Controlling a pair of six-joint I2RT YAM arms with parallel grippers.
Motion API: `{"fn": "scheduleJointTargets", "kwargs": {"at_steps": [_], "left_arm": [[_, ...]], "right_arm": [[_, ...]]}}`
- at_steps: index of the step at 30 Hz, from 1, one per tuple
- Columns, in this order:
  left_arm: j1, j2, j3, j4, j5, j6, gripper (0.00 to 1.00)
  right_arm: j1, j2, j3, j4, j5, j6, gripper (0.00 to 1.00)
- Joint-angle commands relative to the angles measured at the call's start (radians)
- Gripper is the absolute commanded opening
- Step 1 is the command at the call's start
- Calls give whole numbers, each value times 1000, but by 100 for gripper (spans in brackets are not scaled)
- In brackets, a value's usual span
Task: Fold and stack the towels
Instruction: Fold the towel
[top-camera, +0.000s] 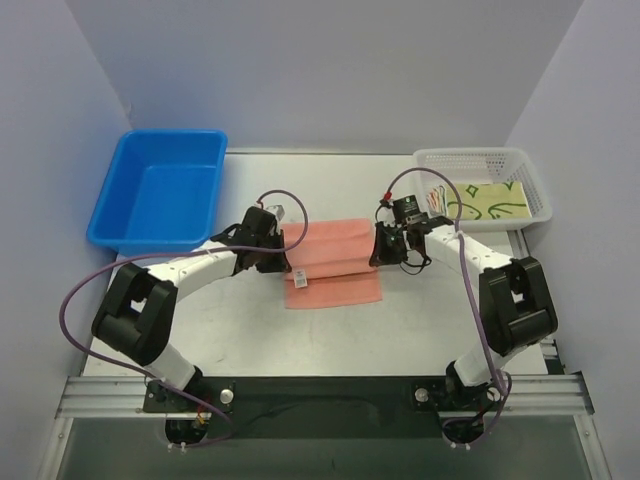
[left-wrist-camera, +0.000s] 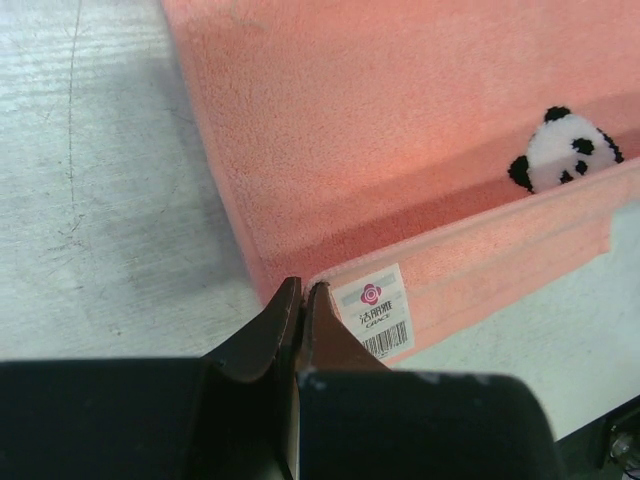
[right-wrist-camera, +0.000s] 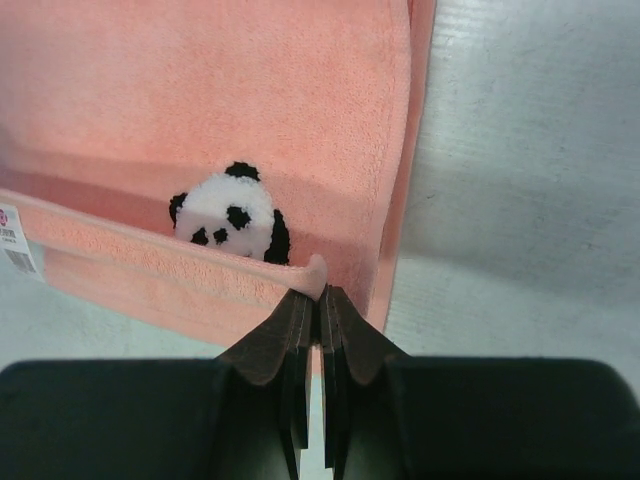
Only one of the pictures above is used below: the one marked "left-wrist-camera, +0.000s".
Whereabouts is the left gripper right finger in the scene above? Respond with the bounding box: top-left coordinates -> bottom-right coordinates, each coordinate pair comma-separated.
297,283 -> 567,479

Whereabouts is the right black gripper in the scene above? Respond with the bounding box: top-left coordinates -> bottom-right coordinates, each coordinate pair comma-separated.
557,399 -> 639,480

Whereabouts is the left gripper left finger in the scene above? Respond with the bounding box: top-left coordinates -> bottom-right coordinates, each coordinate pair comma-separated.
1,277 -> 302,479

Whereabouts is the pink towel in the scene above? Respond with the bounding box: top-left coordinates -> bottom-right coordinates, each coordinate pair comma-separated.
164,1 -> 639,364

